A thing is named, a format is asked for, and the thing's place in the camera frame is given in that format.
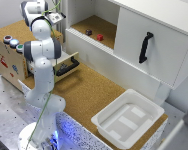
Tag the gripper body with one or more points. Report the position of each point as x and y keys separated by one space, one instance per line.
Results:
x=56 y=17

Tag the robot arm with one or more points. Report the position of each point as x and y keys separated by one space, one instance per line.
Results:
x=43 y=83

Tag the purple block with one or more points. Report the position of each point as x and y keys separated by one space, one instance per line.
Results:
x=89 y=32

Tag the wooden drawer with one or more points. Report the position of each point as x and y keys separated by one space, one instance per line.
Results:
x=65 y=60

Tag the wooden drawer box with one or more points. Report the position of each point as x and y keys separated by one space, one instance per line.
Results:
x=10 y=63

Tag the green button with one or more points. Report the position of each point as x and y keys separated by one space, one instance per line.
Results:
x=20 y=48

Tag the blue button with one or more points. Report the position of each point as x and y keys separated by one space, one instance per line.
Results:
x=14 y=42

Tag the red button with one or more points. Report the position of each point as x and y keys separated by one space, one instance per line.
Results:
x=7 y=38

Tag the white cabinet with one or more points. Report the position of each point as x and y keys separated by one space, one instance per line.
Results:
x=94 y=56

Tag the white sliding door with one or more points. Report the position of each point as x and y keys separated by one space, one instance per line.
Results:
x=167 y=50

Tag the white plastic box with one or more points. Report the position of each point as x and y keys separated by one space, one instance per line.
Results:
x=127 y=120

